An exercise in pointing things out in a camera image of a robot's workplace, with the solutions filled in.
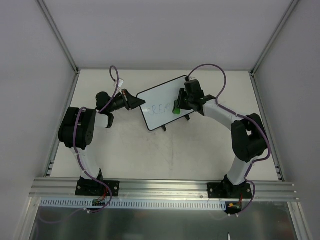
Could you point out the aluminium mounting rail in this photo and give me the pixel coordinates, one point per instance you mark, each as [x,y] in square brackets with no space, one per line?
[265,191]

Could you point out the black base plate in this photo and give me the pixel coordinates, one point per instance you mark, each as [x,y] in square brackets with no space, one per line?
[218,190]
[91,188]

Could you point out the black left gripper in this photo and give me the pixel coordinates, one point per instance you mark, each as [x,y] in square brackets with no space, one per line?
[127,99]

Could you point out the small black-framed whiteboard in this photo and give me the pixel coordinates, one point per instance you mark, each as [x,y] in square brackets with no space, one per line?
[158,109]

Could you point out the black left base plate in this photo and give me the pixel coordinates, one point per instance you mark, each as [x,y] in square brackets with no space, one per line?
[91,188]

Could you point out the aluminium frame post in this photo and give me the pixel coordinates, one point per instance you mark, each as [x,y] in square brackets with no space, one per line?
[56,32]
[275,34]

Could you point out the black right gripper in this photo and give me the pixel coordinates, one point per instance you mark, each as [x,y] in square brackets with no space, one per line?
[185,100]

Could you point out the green whiteboard eraser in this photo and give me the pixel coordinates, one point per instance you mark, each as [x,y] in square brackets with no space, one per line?
[176,110]

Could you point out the white slotted cable duct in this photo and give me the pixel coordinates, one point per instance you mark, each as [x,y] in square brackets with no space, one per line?
[143,204]

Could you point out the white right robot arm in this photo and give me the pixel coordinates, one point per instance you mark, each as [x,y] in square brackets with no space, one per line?
[248,137]

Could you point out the right aluminium frame post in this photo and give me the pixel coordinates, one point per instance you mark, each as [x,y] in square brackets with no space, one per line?
[275,34]

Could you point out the left aluminium frame post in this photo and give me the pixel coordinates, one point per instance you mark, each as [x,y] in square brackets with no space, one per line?
[56,32]

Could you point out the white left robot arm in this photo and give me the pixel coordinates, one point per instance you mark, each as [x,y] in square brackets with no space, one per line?
[76,132]

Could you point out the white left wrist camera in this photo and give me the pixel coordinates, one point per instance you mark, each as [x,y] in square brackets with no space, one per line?
[118,83]

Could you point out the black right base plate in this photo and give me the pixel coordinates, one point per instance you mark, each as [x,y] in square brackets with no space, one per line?
[218,190]

